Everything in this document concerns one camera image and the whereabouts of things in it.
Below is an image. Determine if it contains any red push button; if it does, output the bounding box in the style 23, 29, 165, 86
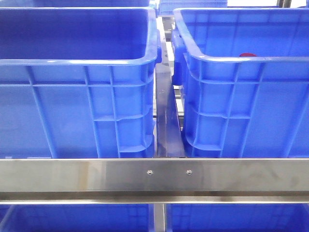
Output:
239, 52, 257, 57

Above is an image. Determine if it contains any blue crate upper left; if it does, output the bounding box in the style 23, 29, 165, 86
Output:
0, 7, 160, 159

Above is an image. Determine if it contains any blue crate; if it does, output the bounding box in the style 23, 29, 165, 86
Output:
172, 8, 309, 158
0, 0, 157, 8
0, 204, 154, 232
0, 7, 160, 159
159, 0, 227, 16
167, 204, 309, 232

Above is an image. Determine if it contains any blue crate upper right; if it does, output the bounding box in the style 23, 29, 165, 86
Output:
172, 8, 309, 158

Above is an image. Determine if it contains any blue crate lower right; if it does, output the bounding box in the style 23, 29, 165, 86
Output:
167, 204, 309, 232

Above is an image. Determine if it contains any blue crate far right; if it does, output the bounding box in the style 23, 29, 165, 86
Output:
159, 0, 227, 16

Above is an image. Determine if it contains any blue crate lower left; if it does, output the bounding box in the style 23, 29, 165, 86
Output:
0, 204, 154, 232

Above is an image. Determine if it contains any blue crate far left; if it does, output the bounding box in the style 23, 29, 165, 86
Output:
0, 0, 157, 8

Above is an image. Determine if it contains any steel shelf lower post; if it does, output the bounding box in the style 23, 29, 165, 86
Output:
154, 203, 167, 232

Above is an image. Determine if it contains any steel shelf front rail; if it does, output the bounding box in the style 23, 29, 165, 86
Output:
0, 158, 309, 204

